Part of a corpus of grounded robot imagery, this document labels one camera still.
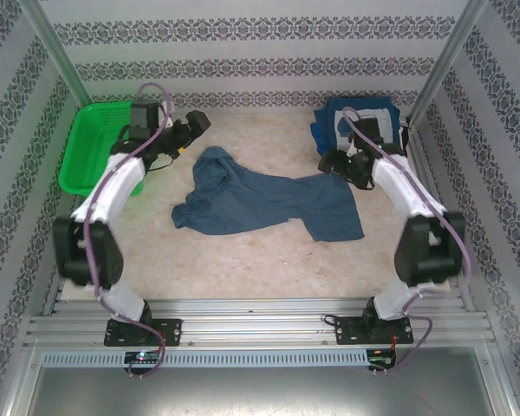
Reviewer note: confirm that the folded bright blue t-shirt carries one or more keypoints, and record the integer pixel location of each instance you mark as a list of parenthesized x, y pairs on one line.
[(318, 138)]

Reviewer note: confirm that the aluminium front rail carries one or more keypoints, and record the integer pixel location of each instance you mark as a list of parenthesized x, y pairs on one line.
[(251, 320)]

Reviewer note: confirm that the plain slate blue t-shirt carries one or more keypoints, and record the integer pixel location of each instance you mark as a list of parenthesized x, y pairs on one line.
[(264, 199)]

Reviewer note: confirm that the grey metal shelf sheet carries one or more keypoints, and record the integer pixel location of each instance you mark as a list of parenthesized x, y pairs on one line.
[(260, 390)]

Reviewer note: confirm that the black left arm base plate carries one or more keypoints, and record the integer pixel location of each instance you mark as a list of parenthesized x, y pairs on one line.
[(171, 331)]

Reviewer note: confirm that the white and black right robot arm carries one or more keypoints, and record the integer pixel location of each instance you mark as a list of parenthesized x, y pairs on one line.
[(398, 182)]

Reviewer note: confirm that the folded blue cartoon print t-shirt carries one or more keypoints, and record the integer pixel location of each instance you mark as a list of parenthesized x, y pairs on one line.
[(329, 117)]

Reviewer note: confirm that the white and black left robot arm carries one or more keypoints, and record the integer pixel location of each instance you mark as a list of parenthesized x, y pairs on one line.
[(117, 173)]

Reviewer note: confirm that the folded white red blue t-shirt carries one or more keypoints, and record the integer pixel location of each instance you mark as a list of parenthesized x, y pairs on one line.
[(404, 136)]

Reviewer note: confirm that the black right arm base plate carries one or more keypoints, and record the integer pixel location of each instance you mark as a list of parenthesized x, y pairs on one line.
[(349, 331)]

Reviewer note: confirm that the green plastic basket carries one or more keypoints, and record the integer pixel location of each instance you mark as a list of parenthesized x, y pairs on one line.
[(86, 143)]

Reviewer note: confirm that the aluminium frame post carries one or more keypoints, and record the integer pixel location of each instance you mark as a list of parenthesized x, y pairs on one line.
[(446, 60), (56, 52)]

